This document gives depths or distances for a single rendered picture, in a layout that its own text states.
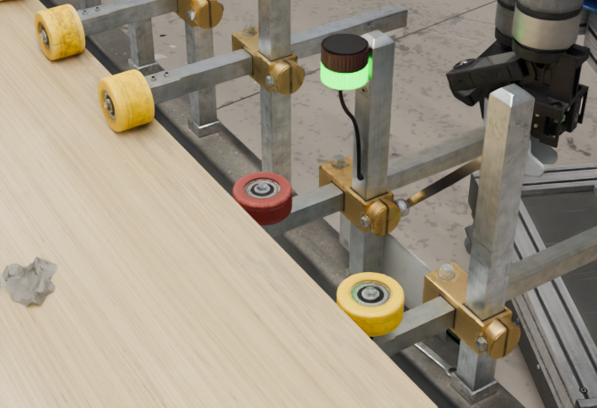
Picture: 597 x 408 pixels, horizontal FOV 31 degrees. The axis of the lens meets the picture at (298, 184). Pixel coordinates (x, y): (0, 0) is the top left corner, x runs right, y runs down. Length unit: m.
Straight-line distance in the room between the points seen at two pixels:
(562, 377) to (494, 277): 0.90
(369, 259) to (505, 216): 0.34
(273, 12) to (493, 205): 0.49
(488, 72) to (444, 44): 2.41
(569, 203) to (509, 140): 1.48
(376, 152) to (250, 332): 0.34
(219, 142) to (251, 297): 0.67
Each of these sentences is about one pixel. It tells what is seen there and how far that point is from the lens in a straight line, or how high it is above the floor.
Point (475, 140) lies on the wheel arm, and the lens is 1.65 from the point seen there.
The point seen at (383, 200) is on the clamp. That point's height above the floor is 0.87.
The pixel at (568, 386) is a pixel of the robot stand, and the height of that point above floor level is 0.22.
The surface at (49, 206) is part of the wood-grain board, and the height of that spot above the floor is 0.90.
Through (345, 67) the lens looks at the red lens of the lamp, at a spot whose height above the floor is 1.10.
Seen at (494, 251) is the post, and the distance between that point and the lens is 1.30.
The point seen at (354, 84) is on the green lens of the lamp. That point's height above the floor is 1.07.
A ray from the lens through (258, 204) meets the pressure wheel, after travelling 1.42.
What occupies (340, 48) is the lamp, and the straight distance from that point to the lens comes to 1.35.
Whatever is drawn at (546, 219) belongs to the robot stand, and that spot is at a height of 0.21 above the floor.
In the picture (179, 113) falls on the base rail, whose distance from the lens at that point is 2.01.
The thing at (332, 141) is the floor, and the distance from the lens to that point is 3.20.
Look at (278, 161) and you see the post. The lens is 1.72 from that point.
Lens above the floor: 1.76
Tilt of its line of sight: 36 degrees down
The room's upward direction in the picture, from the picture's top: straight up
